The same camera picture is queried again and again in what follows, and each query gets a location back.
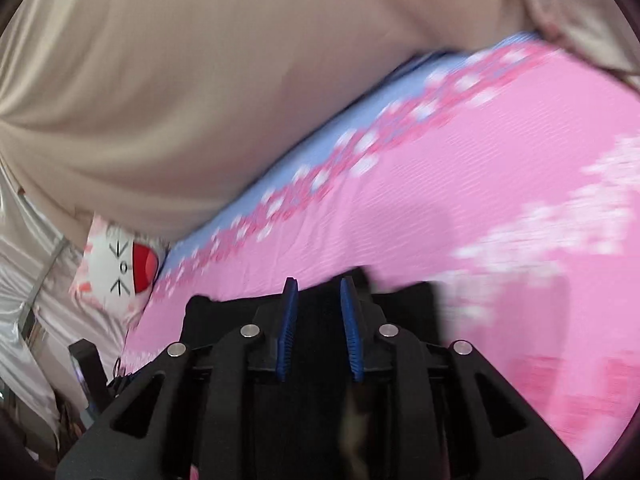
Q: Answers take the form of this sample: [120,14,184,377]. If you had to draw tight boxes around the silver satin curtain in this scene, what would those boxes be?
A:
[1,169,127,434]

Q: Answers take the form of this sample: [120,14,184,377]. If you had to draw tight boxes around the black pants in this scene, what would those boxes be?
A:
[179,266,444,348]

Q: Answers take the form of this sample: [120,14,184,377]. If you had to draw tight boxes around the pink floral bed sheet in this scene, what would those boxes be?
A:
[120,35,639,472]

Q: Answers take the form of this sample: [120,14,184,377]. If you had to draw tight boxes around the white cat face pillow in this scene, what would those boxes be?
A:
[70,216,168,328]

